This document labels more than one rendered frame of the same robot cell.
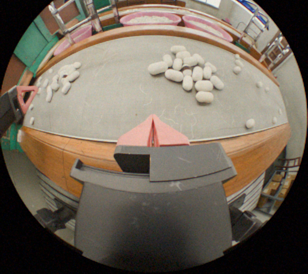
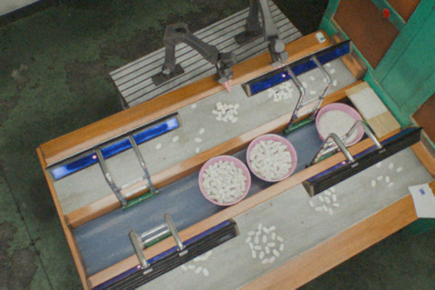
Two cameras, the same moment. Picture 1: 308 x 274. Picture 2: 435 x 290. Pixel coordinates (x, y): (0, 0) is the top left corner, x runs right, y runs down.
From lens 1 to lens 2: 2.23 m
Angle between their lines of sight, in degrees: 40
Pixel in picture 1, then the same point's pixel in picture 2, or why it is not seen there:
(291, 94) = not seen: outside the picture
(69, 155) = (245, 74)
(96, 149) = (239, 80)
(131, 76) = (243, 103)
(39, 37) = (404, 94)
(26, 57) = (380, 72)
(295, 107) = not seen: outside the picture
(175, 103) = (226, 100)
